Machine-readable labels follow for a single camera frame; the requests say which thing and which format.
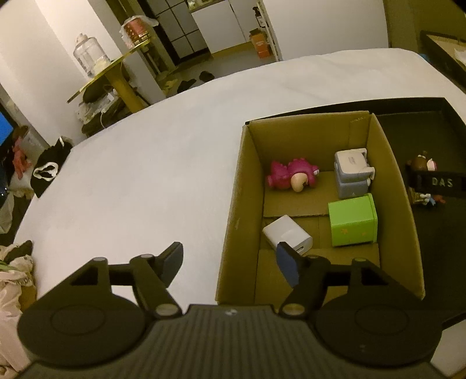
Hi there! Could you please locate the orange cardboard box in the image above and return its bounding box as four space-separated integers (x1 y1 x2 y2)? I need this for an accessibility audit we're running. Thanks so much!
249 31 273 59

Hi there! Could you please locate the brown haired doll figurine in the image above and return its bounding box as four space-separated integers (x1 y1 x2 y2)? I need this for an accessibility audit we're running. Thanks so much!
406 151 448 208

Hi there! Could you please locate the round side table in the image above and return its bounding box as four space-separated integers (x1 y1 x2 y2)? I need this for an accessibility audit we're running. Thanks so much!
66 39 153 113

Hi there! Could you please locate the grey block toy figure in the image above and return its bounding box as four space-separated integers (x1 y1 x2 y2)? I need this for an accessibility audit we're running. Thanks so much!
334 148 376 199

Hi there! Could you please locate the blue lit screen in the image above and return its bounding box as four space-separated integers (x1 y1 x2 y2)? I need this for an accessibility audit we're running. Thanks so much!
0 111 15 146

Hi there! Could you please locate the pile of bags and boxes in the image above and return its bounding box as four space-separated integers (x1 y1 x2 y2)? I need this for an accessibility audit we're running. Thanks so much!
76 91 121 137

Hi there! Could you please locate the red package in plastic bag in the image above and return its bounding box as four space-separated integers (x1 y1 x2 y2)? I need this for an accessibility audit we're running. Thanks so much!
121 15 159 48

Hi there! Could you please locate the pink cloth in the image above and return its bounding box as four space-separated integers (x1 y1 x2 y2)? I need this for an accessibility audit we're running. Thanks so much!
13 126 37 180

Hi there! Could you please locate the white crumpled plastic bag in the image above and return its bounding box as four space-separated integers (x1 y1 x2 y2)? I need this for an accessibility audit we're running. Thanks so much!
0 241 37 369

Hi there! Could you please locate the brown cardboard box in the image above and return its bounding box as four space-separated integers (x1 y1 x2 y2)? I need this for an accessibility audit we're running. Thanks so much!
216 110 426 305

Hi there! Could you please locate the pink bear toy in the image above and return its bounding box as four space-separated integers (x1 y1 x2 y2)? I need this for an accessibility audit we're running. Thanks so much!
266 157 320 192

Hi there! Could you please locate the white charger plug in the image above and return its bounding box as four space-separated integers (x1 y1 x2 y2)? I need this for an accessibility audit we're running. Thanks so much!
262 214 314 256

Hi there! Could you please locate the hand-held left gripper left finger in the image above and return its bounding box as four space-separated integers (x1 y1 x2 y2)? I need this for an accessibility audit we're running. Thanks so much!
69 241 183 317

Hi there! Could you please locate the clear glass jar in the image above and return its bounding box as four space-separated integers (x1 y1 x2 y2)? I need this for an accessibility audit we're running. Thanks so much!
73 34 110 78

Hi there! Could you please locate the green toy bin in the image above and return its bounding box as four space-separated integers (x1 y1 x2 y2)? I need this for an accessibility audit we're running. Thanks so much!
328 193 378 248

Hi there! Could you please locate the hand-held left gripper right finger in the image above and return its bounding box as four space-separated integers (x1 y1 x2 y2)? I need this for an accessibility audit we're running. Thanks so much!
276 241 397 317

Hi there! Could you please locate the white kitchen cabinet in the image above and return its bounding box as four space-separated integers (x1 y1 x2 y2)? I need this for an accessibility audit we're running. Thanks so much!
191 0 245 55

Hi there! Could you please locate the black cloth with white print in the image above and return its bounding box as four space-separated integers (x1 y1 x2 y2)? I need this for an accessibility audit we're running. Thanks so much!
30 136 73 197

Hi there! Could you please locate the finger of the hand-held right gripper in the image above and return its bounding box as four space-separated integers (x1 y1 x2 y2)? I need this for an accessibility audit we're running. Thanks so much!
406 163 466 199

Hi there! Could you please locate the grid pane sliding door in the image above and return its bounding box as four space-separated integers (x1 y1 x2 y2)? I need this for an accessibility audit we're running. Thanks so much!
138 0 212 62

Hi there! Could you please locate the black shallow tray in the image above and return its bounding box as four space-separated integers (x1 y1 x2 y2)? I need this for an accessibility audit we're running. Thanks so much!
306 96 466 329

